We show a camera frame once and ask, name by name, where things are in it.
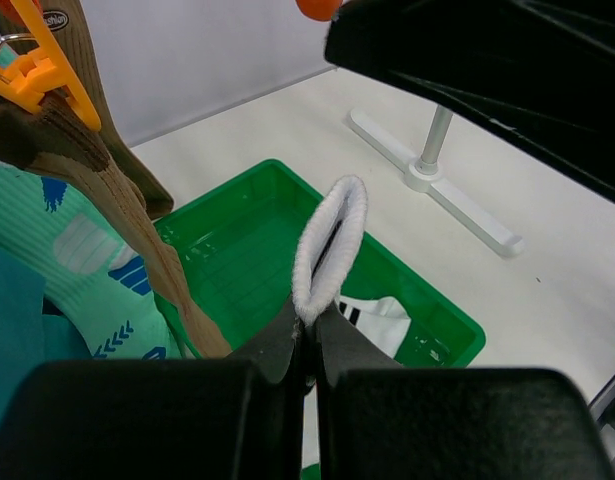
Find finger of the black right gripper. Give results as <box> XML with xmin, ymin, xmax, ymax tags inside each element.
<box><xmin>324</xmin><ymin>1</ymin><xmax>615</xmax><ymax>203</ymax></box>

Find white black striped sock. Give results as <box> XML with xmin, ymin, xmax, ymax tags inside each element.
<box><xmin>291</xmin><ymin>175</ymin><xmax>368</xmax><ymax>326</ymax></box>

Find green plastic tray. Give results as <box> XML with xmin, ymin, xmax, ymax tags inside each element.
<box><xmin>156</xmin><ymin>159</ymin><xmax>486</xmax><ymax>367</ymax></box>

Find mint green patterned sock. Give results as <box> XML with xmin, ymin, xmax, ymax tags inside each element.
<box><xmin>0</xmin><ymin>162</ymin><xmax>181</xmax><ymax>360</ymax></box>

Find brown sock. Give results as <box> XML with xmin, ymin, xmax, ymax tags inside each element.
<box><xmin>0</xmin><ymin>0</ymin><xmax>176</xmax><ymax>219</ymax></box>
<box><xmin>0</xmin><ymin>94</ymin><xmax>232</xmax><ymax>358</ymax></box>

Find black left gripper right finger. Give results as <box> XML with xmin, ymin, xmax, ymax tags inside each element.
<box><xmin>314</xmin><ymin>307</ymin><xmax>615</xmax><ymax>479</ymax></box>

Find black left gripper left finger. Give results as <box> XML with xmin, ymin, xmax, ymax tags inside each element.
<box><xmin>0</xmin><ymin>303</ymin><xmax>304</xmax><ymax>479</ymax></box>

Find teal shirt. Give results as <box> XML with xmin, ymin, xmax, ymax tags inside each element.
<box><xmin>0</xmin><ymin>248</ymin><xmax>91</xmax><ymax>422</ymax></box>

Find white metal clothes rack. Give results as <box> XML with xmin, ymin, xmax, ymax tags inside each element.
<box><xmin>348</xmin><ymin>105</ymin><xmax>525</xmax><ymax>258</ymax></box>

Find orange clothes peg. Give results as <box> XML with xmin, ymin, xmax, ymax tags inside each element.
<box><xmin>296</xmin><ymin>0</ymin><xmax>343</xmax><ymax>22</ymax></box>
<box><xmin>0</xmin><ymin>0</ymin><xmax>101</xmax><ymax>132</ymax></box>

